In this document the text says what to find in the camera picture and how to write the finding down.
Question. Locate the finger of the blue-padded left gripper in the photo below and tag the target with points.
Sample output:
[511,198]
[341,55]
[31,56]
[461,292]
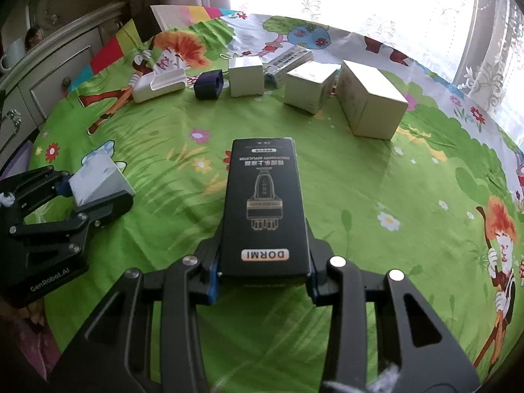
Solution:
[96,213]

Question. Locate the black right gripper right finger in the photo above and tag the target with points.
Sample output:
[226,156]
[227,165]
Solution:
[416,351]

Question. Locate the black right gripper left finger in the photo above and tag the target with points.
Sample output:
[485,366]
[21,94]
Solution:
[143,335]

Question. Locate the large white pink-stained box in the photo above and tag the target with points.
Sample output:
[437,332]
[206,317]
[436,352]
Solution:
[99,177]

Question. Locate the black DORMI product box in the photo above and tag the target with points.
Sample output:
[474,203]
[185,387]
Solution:
[264,230]

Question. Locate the white cube box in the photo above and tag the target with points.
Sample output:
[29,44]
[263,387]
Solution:
[246,76]

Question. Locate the beige tall carton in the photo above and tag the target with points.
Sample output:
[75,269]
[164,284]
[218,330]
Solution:
[372,105]

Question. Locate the white dresser cabinet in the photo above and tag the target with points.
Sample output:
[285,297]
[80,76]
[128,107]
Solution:
[39,81]

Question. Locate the colourful cartoon play mat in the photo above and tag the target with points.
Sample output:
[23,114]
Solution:
[437,200]

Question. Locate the dark blue velvet box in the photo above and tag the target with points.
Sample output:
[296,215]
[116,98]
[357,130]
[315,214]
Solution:
[209,85]

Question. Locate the white mug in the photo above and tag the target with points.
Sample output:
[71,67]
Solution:
[15,52]

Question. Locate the white barcode carton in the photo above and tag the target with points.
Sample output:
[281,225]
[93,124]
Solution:
[277,68]

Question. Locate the white box blue red print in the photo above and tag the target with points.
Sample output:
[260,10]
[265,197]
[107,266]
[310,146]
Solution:
[309,85]

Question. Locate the sheer patterned curtain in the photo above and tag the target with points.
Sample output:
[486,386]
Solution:
[491,68]

